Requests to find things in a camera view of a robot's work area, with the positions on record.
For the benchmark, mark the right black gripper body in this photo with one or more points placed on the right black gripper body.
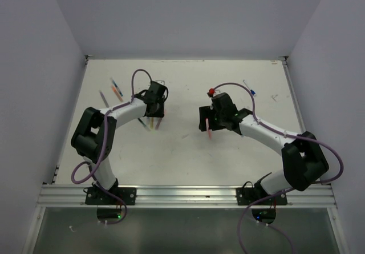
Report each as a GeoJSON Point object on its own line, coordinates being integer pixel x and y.
{"type": "Point", "coordinates": [215, 119]}

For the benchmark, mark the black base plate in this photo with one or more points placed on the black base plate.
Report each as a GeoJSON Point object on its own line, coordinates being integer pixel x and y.
{"type": "Point", "coordinates": [248, 195]}
{"type": "Point", "coordinates": [95, 196]}

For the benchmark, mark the aluminium front rail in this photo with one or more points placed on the aluminium front rail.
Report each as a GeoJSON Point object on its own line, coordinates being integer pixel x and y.
{"type": "Point", "coordinates": [183, 197]}

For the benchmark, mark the purple pen top left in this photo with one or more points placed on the purple pen top left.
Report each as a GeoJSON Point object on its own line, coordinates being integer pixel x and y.
{"type": "Point", "coordinates": [103, 98]}

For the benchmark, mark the blue pen top left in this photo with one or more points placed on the blue pen top left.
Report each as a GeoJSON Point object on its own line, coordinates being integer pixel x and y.
{"type": "Point", "coordinates": [116, 87]}

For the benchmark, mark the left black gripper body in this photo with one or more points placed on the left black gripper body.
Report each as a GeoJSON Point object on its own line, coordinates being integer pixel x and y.
{"type": "Point", "coordinates": [159, 111]}

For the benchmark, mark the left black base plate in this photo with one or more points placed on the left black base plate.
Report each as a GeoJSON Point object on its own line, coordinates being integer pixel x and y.
{"type": "Point", "coordinates": [95, 196]}

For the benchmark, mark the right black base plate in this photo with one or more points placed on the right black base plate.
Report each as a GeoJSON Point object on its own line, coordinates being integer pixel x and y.
{"type": "Point", "coordinates": [248, 195]}

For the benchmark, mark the orange pen top left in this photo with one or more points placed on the orange pen top left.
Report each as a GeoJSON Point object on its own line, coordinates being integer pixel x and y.
{"type": "Point", "coordinates": [117, 93]}

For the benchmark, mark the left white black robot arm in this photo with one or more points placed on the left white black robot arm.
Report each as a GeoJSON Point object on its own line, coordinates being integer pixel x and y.
{"type": "Point", "coordinates": [95, 132]}

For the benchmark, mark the blue capped white pen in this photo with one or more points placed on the blue capped white pen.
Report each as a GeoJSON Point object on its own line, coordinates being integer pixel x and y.
{"type": "Point", "coordinates": [251, 90]}

